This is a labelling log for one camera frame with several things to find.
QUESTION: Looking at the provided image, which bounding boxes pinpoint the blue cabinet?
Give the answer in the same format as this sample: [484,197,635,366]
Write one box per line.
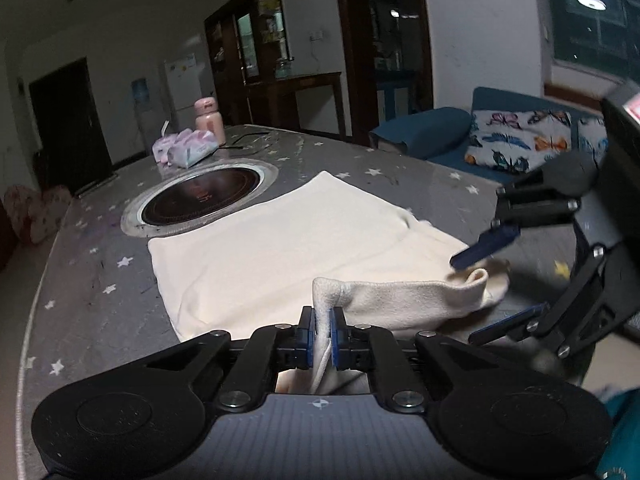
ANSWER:
[375,71,417,123]

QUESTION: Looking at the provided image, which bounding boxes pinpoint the wooden glass display cabinet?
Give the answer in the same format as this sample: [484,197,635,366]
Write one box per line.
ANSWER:
[204,0,293,126]

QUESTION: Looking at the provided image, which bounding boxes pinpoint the pink tissue pack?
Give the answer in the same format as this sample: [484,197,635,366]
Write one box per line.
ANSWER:
[152,120,219,168]

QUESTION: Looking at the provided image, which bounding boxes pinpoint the grey star print tablecloth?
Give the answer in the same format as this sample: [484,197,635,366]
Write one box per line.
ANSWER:
[15,124,601,480]

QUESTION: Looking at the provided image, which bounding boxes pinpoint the pink thermos bottle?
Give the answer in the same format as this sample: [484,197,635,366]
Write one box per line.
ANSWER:
[194,98,226,147]

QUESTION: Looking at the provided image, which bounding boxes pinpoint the pink floral cushion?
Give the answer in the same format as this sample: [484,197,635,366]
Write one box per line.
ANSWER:
[4,184,72,245]

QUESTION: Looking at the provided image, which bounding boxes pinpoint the round built-in induction cooktop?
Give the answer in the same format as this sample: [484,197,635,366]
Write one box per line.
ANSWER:
[120,159,279,238]

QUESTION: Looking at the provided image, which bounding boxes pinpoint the blue sofa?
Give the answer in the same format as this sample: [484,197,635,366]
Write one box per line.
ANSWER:
[369,86,608,186]

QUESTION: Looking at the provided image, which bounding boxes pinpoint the teal cloth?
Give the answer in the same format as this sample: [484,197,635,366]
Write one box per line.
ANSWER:
[597,387,640,480]

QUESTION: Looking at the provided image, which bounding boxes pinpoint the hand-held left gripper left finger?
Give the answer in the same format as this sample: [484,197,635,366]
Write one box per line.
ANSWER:
[142,305,317,412]

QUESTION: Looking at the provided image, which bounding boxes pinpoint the dark wooden side table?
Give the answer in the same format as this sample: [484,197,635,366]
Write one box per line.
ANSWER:
[245,71,348,136]

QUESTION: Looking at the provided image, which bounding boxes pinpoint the white water dispenser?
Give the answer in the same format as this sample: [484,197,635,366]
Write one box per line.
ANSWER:
[136,104,161,146]

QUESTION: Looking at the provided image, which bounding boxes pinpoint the butterfly print cushion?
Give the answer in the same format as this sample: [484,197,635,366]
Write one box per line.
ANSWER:
[465,109,573,175]
[577,116,608,168]

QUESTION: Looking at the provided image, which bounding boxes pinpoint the dark wooden door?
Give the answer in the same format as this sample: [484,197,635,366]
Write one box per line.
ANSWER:
[28,57,113,191]

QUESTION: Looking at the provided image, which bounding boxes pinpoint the black cable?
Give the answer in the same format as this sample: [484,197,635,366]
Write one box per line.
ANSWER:
[220,131,281,151]

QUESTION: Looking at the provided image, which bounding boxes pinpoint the cream white garment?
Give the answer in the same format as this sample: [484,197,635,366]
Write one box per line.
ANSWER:
[148,170,511,396]

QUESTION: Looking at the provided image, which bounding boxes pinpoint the white refrigerator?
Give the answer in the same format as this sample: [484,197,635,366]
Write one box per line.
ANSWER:
[162,52,206,128]

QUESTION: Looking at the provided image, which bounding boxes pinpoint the teal framed window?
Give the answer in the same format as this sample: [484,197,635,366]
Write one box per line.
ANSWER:
[542,0,640,83]

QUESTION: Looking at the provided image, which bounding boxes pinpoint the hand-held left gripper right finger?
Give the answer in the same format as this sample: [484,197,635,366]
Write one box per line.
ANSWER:
[329,305,506,413]

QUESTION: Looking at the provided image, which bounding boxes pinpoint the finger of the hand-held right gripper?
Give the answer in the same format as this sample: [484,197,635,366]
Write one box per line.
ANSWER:
[467,242,631,362]
[449,172,583,269]

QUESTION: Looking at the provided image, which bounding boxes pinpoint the silver metal bar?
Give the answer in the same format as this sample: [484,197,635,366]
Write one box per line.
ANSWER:
[75,174,119,197]

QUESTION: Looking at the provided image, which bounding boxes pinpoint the dark wooden door frame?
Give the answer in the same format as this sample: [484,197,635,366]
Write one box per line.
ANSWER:
[332,0,433,146]

